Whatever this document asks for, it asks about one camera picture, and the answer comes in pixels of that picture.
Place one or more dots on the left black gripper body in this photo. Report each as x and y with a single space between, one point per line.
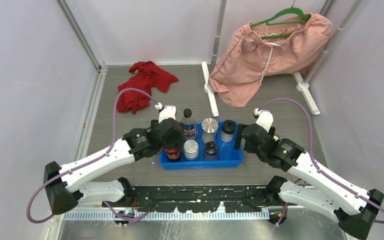
176 143

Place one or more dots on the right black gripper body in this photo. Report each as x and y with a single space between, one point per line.
238 137

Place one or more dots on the red lid chili jar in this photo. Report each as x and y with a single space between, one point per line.
173 155

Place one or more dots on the clear bottle black cap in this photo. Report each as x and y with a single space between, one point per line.
189 125

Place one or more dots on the black cap shaker bottle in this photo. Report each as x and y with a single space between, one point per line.
228 129

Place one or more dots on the white lid sago jar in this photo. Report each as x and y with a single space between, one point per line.
191 150

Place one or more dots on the blue plastic divided bin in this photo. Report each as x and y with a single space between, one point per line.
227 156

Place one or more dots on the silver lid grain jar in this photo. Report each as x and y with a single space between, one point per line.
209 127

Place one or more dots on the small black cap shaker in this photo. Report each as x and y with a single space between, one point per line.
211 151

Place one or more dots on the yellow lid grain jar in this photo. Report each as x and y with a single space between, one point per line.
276 137

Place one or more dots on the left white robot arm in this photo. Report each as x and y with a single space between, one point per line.
73 183

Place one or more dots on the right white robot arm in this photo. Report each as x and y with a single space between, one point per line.
332 196

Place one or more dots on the red cloth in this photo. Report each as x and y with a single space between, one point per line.
147 75

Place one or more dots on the pink shorts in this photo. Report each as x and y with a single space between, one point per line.
255 52

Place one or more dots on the white clothes rack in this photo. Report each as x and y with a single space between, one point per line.
301 79

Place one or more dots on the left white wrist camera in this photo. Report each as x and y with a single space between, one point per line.
166 112

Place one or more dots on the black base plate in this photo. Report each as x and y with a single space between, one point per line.
198 198

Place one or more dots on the white slotted cable duct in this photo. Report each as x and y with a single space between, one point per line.
219 214

